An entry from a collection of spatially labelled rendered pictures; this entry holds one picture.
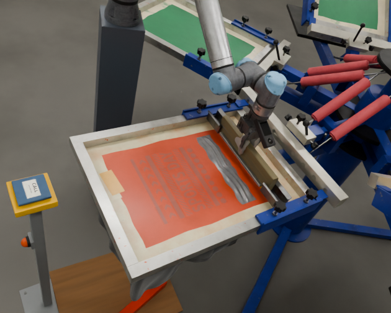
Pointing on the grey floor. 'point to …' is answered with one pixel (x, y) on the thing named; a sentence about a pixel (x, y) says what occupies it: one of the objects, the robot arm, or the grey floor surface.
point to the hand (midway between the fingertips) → (246, 152)
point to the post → (34, 303)
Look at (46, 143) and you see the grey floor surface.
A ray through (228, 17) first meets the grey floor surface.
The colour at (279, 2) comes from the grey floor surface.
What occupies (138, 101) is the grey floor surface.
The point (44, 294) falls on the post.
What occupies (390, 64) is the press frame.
